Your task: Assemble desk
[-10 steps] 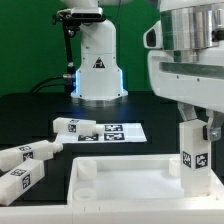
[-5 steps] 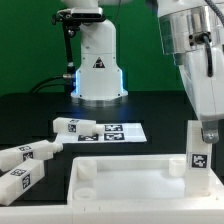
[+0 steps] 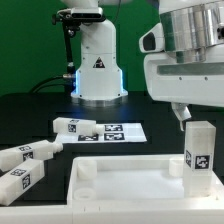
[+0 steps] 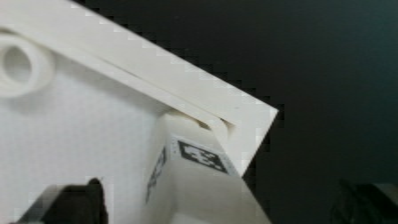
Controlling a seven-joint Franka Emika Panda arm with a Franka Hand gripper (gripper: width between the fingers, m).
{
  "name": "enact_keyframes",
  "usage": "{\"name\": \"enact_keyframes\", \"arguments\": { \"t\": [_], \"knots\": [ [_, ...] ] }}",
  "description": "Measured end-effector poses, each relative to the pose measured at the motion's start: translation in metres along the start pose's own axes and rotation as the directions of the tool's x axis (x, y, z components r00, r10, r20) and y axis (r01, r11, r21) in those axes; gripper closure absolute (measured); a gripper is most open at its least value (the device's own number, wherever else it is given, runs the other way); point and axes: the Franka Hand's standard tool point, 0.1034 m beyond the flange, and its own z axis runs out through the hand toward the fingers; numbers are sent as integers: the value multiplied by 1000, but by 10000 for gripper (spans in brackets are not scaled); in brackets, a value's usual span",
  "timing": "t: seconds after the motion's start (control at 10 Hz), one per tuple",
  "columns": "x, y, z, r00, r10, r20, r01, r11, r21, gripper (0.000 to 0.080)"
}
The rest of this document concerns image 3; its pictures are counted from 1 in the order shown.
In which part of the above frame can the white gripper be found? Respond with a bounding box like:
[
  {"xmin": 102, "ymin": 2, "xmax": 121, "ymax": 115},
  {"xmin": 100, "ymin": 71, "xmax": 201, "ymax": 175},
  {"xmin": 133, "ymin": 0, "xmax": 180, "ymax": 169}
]
[{"xmin": 144, "ymin": 51, "xmax": 224, "ymax": 131}]

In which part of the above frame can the white desk top tray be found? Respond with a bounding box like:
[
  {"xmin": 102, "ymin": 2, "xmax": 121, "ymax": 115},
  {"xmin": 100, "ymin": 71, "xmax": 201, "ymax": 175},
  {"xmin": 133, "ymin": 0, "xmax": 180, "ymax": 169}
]
[{"xmin": 67, "ymin": 154, "xmax": 224, "ymax": 210}]

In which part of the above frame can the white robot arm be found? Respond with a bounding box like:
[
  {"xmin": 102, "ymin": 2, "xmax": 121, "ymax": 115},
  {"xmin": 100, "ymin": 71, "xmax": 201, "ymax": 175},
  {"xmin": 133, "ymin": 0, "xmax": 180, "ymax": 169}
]
[{"xmin": 57, "ymin": 0, "xmax": 224, "ymax": 122}]

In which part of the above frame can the white marker base sheet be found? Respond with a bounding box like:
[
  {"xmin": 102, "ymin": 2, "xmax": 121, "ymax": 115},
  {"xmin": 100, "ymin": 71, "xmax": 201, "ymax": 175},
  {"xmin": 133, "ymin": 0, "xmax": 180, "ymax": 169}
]
[{"xmin": 56, "ymin": 123, "xmax": 147, "ymax": 143}]

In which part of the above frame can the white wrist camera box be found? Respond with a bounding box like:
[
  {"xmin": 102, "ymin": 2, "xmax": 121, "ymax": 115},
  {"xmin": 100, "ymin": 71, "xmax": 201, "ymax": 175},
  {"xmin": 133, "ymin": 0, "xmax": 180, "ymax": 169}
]
[{"xmin": 139, "ymin": 23, "xmax": 165, "ymax": 53}]

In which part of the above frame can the black camera on stand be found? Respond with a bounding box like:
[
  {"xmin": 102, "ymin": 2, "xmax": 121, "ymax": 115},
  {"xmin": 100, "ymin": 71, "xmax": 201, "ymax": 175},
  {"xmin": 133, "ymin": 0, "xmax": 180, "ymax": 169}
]
[{"xmin": 51, "ymin": 7, "xmax": 107, "ymax": 93}]

